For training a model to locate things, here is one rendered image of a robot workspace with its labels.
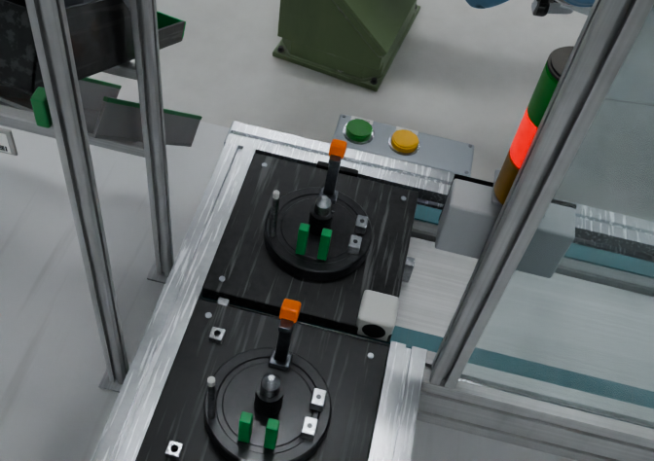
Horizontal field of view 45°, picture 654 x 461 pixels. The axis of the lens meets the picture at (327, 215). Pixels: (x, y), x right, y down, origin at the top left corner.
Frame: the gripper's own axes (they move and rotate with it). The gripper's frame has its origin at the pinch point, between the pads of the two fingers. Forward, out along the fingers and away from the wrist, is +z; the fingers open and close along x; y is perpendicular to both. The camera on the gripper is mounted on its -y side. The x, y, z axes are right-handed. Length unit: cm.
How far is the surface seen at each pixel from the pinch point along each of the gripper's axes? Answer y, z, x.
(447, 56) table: -12.0, 19.9, -15.0
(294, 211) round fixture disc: -29, -34, -34
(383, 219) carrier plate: -17.7, -28.8, -34.3
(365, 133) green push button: -22.6, -16.7, -25.1
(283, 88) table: -39.2, 3.6, -22.9
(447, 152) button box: -10.3, -14.5, -26.6
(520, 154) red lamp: -6, -64, -17
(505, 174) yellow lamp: -6, -62, -19
